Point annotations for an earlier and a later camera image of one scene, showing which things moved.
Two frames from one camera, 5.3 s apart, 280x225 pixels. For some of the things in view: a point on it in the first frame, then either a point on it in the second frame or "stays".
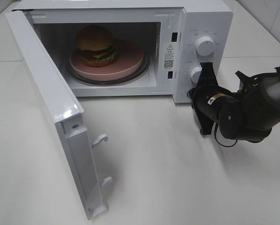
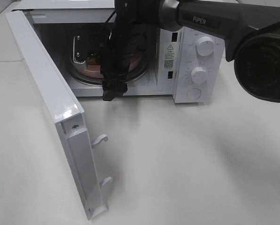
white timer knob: (194, 74) stays
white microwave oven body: (142, 49) stays
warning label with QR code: (169, 56) stays
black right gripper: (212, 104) → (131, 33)
